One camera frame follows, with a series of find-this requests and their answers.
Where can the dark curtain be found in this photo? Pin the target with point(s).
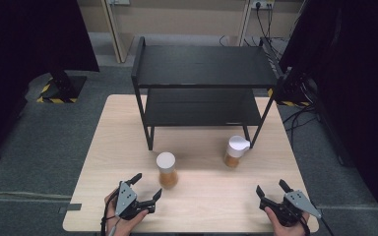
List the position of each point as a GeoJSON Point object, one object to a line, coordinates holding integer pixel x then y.
{"type": "Point", "coordinates": [26, 59]}
{"type": "Point", "coordinates": [357, 82]}

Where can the person's right hand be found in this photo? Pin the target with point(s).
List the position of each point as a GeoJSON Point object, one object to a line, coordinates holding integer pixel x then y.
{"type": "Point", "coordinates": [285, 229]}

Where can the dark floor tape strip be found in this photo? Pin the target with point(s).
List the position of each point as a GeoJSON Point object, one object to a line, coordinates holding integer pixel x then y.
{"type": "Point", "coordinates": [69, 207]}

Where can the seasoning jar spouted white lid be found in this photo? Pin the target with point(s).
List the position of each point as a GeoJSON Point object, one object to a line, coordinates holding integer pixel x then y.
{"type": "Point", "coordinates": [235, 150]}

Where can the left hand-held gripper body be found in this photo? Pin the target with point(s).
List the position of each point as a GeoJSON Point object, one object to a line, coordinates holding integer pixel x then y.
{"type": "Point", "coordinates": [126, 199]}

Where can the black stand base hazard tape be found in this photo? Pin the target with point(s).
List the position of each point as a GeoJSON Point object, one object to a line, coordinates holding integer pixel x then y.
{"type": "Point", "coordinates": [66, 87]}
{"type": "Point", "coordinates": [292, 93]}

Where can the white wall power socket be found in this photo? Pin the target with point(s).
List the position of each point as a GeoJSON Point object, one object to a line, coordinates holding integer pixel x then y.
{"type": "Point", "coordinates": [262, 4]}

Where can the black power strip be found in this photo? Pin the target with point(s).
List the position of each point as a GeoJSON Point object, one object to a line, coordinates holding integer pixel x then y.
{"type": "Point", "coordinates": [271, 54]}

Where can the person's left hand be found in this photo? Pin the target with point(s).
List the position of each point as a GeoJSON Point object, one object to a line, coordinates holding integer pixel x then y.
{"type": "Point", "coordinates": [124, 225]}

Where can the seasoning jar round white lid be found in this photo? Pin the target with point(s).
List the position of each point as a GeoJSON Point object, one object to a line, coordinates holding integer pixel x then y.
{"type": "Point", "coordinates": [166, 170]}

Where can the white frame post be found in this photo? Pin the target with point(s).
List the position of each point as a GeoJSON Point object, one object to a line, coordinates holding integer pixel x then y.
{"type": "Point", "coordinates": [116, 32]}
{"type": "Point", "coordinates": [245, 23]}

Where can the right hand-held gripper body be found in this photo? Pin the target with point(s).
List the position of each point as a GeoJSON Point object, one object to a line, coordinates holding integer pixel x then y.
{"type": "Point", "coordinates": [293, 206]}

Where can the black two-tier metal shelf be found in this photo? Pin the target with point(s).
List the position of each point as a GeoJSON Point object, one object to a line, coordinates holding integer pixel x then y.
{"type": "Point", "coordinates": [203, 67]}

